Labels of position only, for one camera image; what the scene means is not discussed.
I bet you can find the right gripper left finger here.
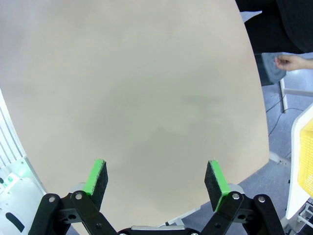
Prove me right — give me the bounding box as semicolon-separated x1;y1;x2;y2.
28;159;118;235

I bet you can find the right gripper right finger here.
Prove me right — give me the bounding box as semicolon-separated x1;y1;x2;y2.
200;160;286;235

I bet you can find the yellow plastic shopping basket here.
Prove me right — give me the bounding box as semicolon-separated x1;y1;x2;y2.
297;122;313;198

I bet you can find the person's left hand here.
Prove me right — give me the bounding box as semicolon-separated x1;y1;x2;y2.
274;54;305;72

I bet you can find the white side table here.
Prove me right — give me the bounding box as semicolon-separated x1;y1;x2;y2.
278;78;313;221

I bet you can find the white slatted panel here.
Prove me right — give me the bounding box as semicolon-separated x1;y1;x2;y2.
0;89;28;169

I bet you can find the person in black t-shirt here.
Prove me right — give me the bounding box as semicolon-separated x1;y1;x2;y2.
234;0;313;54

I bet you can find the thin black floor cable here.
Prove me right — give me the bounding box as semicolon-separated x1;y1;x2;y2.
265;93;287;138

